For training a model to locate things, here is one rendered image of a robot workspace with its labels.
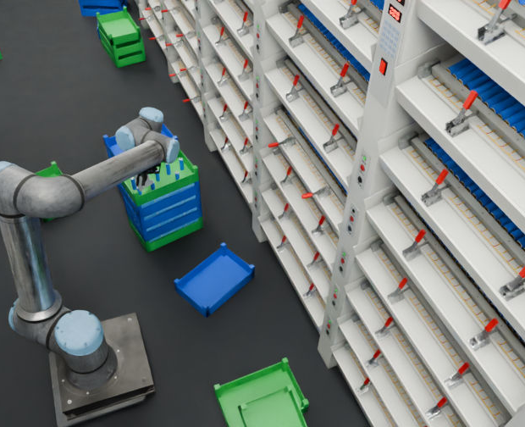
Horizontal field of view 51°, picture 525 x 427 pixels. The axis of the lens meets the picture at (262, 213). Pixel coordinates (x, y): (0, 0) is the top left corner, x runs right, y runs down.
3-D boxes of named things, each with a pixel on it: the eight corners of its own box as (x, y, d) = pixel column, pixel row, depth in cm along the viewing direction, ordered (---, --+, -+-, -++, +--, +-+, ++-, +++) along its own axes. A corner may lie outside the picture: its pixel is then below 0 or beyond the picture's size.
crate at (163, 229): (145, 242, 250) (142, 231, 244) (127, 214, 261) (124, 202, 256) (202, 216, 262) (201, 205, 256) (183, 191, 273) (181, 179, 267)
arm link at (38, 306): (48, 358, 193) (8, 193, 144) (10, 337, 197) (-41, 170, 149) (77, 328, 204) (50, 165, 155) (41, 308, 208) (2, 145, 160)
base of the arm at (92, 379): (68, 396, 195) (62, 384, 188) (62, 351, 207) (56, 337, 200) (121, 381, 201) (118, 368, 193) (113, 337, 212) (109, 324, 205)
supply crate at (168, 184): (136, 207, 232) (134, 194, 226) (118, 179, 244) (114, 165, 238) (199, 180, 244) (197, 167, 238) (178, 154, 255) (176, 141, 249)
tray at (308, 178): (341, 240, 173) (337, 224, 165) (265, 126, 210) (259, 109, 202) (397, 210, 174) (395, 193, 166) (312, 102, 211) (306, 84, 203)
